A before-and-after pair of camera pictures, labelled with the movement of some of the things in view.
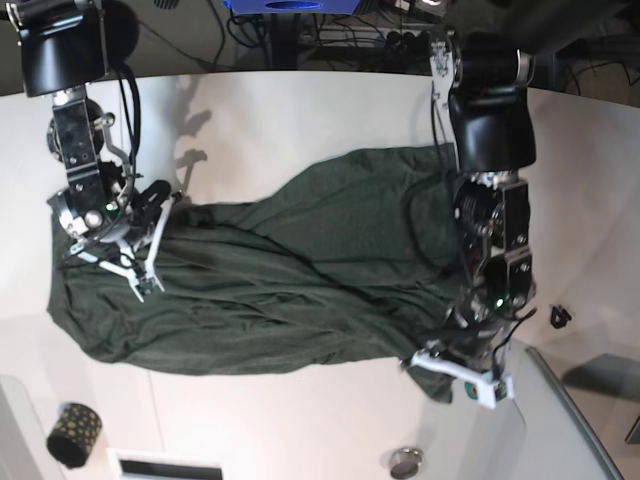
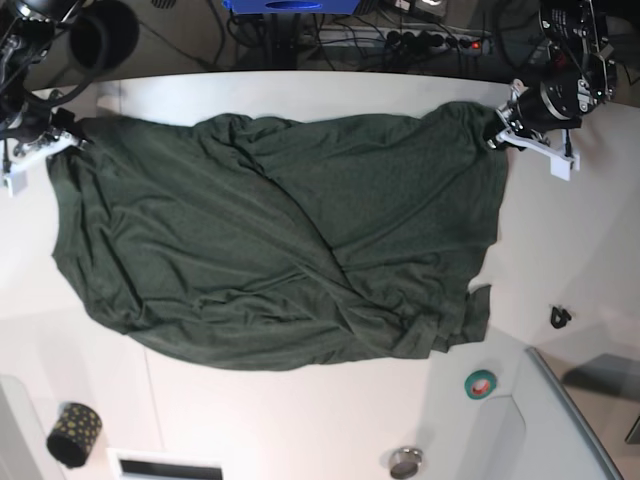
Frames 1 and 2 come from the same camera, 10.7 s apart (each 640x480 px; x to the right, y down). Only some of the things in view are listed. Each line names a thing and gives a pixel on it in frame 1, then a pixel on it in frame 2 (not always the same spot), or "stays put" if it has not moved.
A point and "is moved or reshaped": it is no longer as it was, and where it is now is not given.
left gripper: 145,207 → 36,121
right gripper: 470,330 → 549,105
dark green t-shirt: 352,261 is moved or reshaped
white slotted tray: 131,464 stays put
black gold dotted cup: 75,430 stays put
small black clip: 559,317 stays put
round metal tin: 405,462 stays put
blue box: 294,7 stays put
